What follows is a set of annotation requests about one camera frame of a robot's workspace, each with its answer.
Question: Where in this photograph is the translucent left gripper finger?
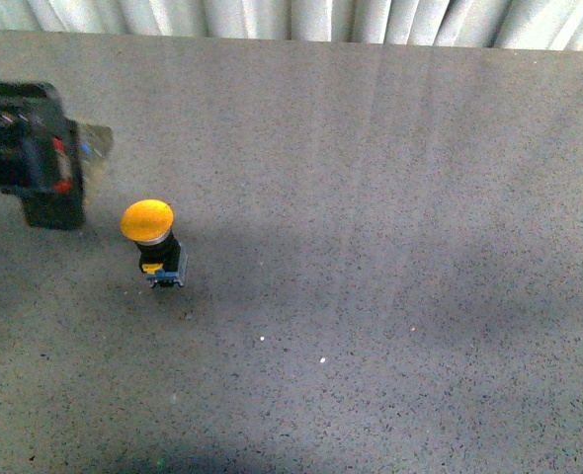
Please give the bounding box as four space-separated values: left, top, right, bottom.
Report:
71 118 114 203

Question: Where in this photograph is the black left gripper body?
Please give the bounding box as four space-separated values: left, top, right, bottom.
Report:
0 81 85 229

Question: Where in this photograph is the yellow mushroom push button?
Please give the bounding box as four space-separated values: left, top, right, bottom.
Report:
120 198 188 288

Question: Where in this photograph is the white pleated curtain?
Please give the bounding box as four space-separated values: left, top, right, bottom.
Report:
0 0 583 51

